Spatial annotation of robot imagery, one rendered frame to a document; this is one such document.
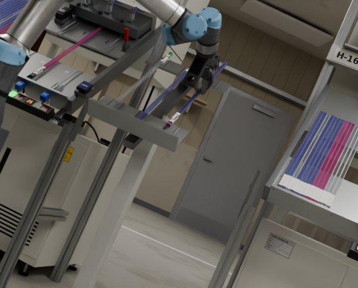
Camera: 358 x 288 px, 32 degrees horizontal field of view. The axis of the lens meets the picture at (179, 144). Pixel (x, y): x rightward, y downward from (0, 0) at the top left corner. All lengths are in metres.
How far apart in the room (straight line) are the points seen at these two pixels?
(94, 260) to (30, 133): 0.65
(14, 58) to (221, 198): 7.81
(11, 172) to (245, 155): 7.03
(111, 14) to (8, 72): 1.05
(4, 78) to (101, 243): 0.81
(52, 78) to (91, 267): 0.72
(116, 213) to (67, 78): 0.55
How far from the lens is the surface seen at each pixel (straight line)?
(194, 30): 1.91
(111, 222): 2.34
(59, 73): 2.47
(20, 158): 2.71
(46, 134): 2.68
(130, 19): 2.75
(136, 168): 2.33
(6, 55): 1.81
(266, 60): 9.72
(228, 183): 9.47
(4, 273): 2.37
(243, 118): 9.51
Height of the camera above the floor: 0.64
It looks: 3 degrees up
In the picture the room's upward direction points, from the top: 24 degrees clockwise
